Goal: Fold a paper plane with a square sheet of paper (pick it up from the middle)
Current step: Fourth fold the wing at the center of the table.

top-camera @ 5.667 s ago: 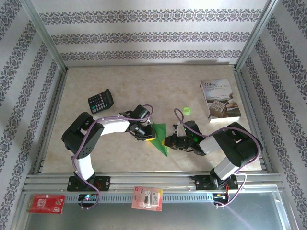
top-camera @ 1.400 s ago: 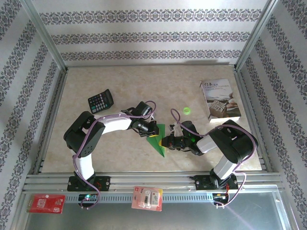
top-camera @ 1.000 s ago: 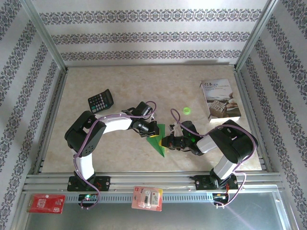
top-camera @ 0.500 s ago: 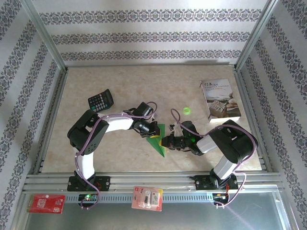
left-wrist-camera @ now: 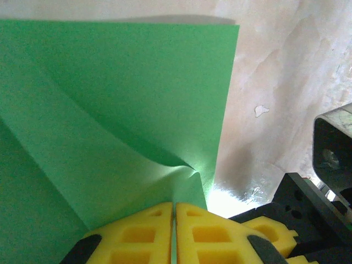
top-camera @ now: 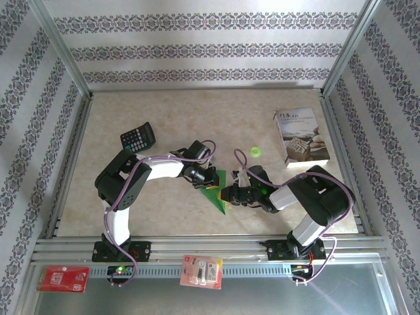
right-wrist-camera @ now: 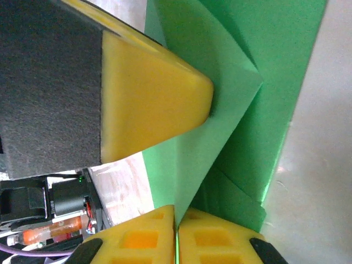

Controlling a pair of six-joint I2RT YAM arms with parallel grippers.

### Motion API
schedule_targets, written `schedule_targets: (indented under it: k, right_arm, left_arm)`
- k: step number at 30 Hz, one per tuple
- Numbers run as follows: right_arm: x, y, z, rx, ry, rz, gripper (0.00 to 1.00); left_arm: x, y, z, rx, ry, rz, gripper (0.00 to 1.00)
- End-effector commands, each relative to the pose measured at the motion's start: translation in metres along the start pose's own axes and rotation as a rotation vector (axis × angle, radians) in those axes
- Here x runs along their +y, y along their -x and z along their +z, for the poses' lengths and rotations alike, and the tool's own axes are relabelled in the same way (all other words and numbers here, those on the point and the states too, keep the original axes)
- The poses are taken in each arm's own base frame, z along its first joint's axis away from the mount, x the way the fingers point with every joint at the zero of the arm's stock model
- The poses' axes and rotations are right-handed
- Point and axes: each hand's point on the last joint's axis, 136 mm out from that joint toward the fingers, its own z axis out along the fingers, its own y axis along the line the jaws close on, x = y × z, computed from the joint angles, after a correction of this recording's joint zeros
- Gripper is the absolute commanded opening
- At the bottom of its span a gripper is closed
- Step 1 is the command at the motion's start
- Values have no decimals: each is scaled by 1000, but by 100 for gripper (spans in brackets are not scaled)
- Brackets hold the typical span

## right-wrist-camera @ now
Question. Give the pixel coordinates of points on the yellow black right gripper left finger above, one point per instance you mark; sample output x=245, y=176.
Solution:
x=137, y=242

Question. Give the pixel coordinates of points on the green paper sheet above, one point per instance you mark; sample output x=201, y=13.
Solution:
x=247, y=110

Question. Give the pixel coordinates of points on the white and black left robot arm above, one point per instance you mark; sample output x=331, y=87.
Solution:
x=67, y=198

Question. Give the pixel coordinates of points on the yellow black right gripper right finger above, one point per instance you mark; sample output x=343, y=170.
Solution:
x=220, y=244

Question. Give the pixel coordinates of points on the orange drink bottle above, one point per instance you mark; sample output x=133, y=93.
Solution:
x=55, y=226

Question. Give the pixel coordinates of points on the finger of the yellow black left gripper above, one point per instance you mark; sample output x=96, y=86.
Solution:
x=151, y=96

